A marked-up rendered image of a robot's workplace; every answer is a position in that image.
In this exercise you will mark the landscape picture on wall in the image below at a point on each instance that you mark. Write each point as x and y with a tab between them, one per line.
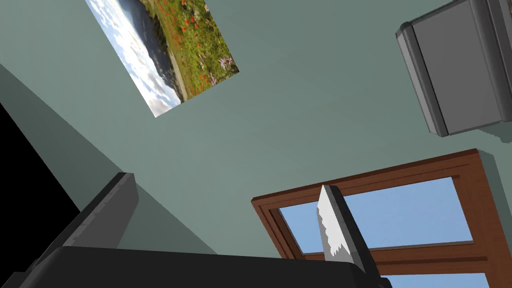
167	52

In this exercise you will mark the grey metal cabinet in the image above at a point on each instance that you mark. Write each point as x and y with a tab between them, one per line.
456	68

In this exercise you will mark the brown wooden window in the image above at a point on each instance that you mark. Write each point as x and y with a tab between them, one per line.
404	224

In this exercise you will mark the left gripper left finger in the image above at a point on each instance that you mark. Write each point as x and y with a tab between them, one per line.
104	216

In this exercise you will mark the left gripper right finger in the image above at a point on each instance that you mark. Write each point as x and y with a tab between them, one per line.
340	230

